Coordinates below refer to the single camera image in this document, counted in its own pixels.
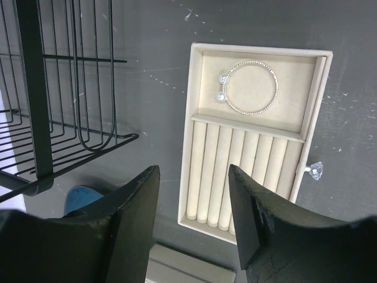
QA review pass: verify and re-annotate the black wire dish rack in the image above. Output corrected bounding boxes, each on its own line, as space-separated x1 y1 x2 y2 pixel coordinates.
1 1 138 206

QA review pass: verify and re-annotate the beige jewelry tray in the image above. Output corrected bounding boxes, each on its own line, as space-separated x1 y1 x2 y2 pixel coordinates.
177 43 333 243

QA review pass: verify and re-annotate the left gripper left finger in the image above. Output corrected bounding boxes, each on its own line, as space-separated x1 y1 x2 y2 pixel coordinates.
1 165 160 282

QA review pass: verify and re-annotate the beige jewelry box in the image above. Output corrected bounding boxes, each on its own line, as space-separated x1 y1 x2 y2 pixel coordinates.
145 243 247 282

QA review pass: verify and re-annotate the silver pearl bracelet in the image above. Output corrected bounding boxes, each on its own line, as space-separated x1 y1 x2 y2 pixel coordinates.
216 60 279 116

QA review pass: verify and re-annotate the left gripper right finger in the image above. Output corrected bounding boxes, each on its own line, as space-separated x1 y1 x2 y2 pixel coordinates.
229 165 376 282

